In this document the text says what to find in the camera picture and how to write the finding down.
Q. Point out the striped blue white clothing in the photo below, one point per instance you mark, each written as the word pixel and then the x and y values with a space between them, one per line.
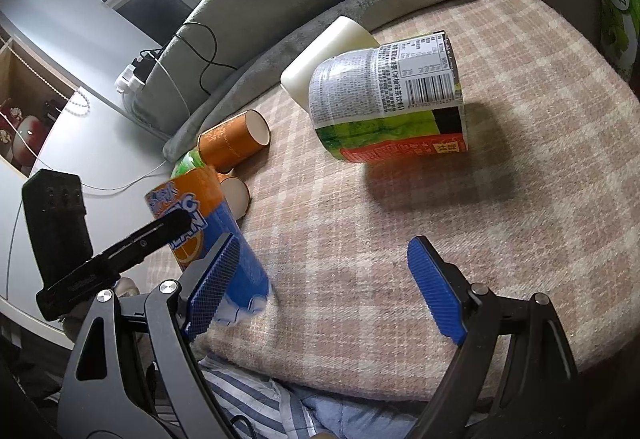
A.
pixel 265 407

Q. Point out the red white vase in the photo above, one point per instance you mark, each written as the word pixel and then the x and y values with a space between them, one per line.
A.
pixel 22 137

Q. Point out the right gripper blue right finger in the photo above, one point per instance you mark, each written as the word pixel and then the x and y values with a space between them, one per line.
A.
pixel 513 374

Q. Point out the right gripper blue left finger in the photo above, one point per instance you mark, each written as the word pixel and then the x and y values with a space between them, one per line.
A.
pixel 104 394

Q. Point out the white power plug adapter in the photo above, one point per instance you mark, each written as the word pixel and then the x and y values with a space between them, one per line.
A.
pixel 127 81

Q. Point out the green carton box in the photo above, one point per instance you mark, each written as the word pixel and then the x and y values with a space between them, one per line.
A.
pixel 619 35

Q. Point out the black power adapter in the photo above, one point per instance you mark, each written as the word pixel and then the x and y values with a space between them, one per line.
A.
pixel 145 62

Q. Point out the orange paper cup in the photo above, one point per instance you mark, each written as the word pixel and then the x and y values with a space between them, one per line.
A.
pixel 234 140
pixel 236 193

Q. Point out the blue orange Arctic Ocean cup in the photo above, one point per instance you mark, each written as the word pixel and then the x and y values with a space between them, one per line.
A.
pixel 235 286

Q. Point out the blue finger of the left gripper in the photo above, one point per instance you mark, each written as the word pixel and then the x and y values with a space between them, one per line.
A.
pixel 131 251

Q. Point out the green plastic cup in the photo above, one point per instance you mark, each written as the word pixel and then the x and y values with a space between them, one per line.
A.
pixel 191 160

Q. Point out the orange paper cup front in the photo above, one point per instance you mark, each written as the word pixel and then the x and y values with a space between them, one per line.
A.
pixel 236 193

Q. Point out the dark bottle on shelf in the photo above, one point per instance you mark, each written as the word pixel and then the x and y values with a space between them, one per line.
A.
pixel 51 110

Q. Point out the orange paper cup rear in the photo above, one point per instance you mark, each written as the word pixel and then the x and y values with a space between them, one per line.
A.
pixel 234 140

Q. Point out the green orange labelled cup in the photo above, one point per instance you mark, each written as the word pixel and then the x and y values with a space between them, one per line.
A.
pixel 403 98

